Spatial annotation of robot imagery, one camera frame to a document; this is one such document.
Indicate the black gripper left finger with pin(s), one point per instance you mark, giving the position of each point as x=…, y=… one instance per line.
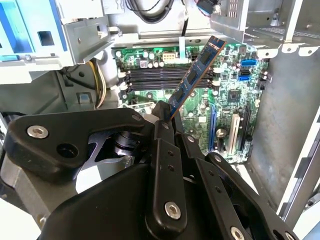
x=62, y=125

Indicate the blue RAM memory stick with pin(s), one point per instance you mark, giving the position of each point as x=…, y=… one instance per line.
x=197, y=67

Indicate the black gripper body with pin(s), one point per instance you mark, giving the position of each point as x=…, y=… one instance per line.
x=105, y=207

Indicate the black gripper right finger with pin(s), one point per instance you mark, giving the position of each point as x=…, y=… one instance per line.
x=210, y=180

